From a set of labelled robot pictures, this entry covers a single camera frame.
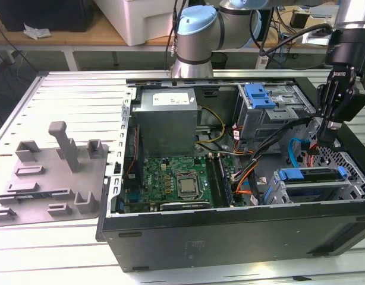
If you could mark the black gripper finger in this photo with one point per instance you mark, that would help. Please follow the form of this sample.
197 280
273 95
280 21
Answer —
321 98
332 133

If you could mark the hard disk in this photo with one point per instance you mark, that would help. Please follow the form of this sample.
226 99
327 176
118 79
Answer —
292 174

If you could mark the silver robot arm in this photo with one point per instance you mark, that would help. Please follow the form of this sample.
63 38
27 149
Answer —
200 44

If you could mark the silver disk bay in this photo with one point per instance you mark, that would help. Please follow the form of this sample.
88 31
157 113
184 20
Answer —
319 185

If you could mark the wooden desk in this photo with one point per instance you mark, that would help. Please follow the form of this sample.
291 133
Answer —
81 37
316 20

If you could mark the flat grey box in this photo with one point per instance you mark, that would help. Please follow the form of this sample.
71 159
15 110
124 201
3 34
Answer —
322 12

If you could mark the small black cube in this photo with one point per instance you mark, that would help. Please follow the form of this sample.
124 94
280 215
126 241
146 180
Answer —
298 19

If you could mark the blue plastic drive latch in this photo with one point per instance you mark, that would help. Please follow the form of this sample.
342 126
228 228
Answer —
256 98

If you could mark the silver drive cage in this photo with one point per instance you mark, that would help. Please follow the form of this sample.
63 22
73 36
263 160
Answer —
259 124

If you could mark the black waste bin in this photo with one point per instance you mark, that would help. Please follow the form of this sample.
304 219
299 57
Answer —
219 60

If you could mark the RAM stick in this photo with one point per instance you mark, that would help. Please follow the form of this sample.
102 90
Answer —
225 184

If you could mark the black RAM slot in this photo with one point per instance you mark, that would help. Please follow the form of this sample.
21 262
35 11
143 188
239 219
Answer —
213 184

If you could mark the black open PC case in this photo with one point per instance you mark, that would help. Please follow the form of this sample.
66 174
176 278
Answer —
230 237

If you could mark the silver CPU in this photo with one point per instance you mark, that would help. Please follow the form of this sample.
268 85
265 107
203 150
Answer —
188 187

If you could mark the grey power supply unit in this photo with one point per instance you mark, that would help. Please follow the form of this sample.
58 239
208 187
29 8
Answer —
167 130

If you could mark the CPU socket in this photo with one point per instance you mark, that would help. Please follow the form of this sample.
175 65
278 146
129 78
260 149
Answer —
177 176

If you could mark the black graphics card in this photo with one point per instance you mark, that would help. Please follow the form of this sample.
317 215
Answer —
185 205

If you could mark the green motherboard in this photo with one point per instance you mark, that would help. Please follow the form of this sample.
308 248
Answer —
161 178

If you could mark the large white plastic bin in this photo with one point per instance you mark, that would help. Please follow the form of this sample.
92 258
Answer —
135 20

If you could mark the grey parts rack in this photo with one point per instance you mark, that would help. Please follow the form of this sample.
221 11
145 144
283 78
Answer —
51 184

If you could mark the black computer box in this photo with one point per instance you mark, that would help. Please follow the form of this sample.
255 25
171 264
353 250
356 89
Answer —
45 15

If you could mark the white crumpled tissue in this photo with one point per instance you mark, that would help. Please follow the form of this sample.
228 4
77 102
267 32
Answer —
37 31

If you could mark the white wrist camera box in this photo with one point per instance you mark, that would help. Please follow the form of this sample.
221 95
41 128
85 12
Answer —
319 37

